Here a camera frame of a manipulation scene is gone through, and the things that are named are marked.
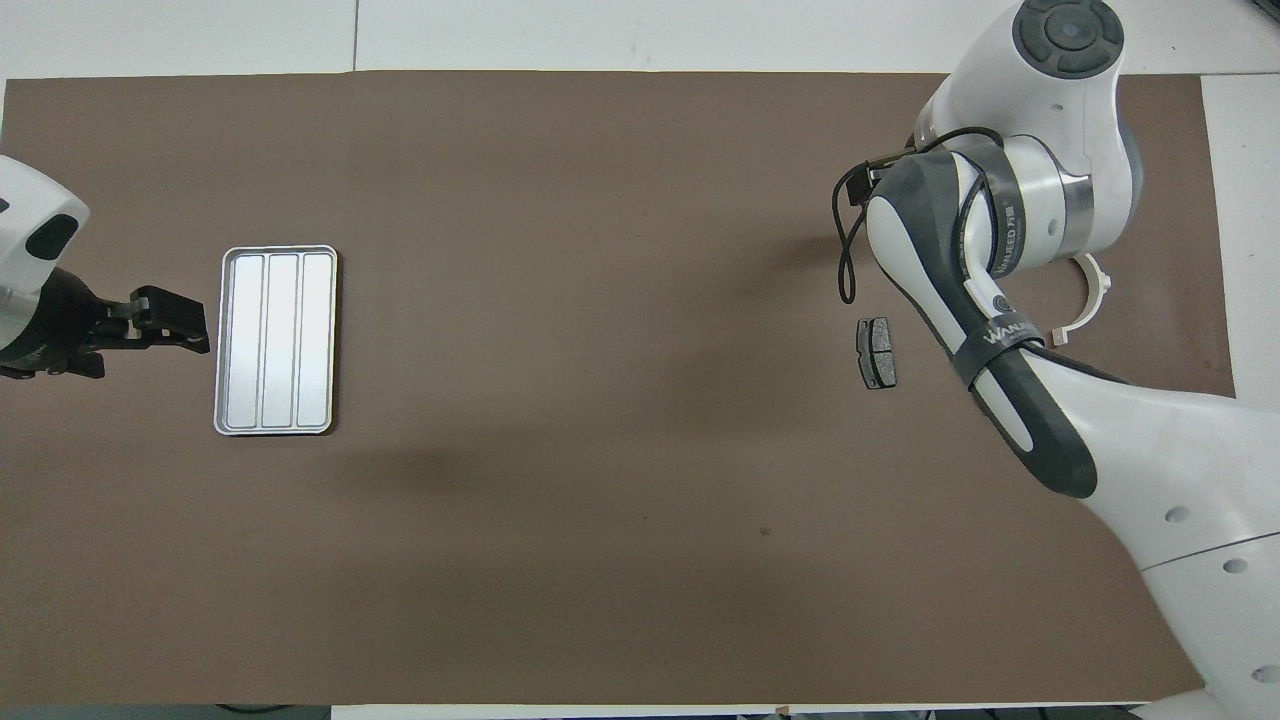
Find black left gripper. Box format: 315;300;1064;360
20;268;211;381

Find silver metal tray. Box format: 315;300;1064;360
212;245;339;437

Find brown table mat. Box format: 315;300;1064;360
0;70;1241;706

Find dark rectangular brake pad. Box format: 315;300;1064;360
856;316;898;391

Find white semicircular plastic bracket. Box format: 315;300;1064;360
1048;252;1113;348

